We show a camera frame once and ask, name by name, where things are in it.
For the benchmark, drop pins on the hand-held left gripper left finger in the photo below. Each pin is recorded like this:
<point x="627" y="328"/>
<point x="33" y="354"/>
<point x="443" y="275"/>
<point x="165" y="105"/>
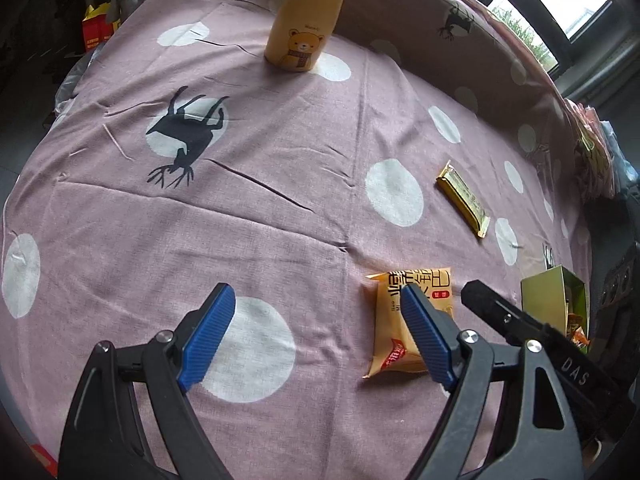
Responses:
<point x="207" y="335"/>

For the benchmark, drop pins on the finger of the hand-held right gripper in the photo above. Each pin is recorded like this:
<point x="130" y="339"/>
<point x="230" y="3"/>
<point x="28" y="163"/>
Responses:
<point x="500" y="315"/>

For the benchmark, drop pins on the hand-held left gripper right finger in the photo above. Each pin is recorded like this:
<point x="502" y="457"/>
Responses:
<point x="425" y="335"/>

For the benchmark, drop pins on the orange snack packet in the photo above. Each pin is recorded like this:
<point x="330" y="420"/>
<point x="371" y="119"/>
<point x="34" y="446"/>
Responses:
<point x="390" y="320"/>

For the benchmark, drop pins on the brown crinkled snack packet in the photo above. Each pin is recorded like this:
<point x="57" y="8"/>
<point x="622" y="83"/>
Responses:
<point x="577" y="335"/>

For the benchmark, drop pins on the green cardboard box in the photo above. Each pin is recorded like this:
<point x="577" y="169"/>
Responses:
<point x="542" y="292"/>

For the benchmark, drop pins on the gold wrapped snack bar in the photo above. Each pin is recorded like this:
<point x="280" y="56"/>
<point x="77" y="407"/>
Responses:
<point x="462" y="197"/>

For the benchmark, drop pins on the stack of folded clothes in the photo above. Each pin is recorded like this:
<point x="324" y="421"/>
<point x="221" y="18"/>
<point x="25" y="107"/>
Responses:
<point x="595" y="160"/>

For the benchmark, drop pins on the yellow bear print bottle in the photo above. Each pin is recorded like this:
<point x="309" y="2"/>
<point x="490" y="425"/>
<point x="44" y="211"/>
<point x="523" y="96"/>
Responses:
<point x="300" y="25"/>

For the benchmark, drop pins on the red and yellow carton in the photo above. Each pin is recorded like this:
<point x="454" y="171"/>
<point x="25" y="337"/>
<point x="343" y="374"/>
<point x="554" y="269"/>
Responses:
<point x="95" y="30"/>

